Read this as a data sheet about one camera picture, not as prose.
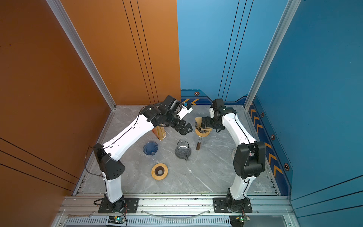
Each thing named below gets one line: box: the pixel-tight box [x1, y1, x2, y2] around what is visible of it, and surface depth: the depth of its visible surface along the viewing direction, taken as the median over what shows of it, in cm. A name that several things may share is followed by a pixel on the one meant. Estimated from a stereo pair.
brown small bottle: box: [196, 136, 203, 151], surface depth 92 cm
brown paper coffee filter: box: [194, 116, 206, 131], surface depth 87 cm
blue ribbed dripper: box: [142, 141, 159, 156], surface depth 91 cm
